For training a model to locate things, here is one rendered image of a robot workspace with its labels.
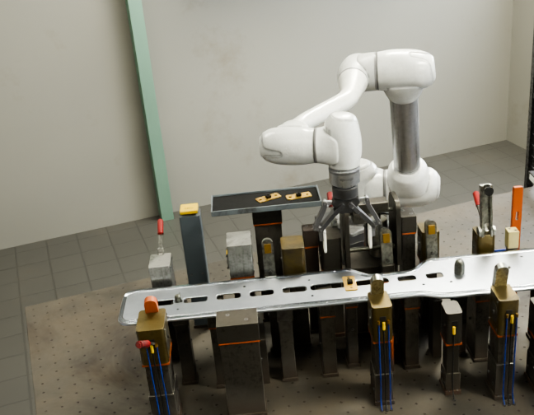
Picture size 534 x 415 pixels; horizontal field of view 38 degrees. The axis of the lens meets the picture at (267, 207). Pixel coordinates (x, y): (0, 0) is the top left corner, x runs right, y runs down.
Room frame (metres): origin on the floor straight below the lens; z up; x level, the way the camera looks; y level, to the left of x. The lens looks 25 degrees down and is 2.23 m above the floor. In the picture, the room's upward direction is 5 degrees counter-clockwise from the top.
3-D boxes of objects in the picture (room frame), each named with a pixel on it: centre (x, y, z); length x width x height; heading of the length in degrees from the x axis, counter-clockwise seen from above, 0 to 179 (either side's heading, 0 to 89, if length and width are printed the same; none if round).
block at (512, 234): (2.18, -0.78, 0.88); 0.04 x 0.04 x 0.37; 1
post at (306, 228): (2.26, -0.13, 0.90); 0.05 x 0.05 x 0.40; 1
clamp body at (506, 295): (1.83, -0.65, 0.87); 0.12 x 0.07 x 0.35; 1
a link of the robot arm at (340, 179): (2.05, -0.23, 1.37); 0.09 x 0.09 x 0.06
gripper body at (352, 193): (2.05, -0.23, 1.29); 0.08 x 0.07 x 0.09; 91
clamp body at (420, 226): (2.26, -0.52, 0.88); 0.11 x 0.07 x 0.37; 1
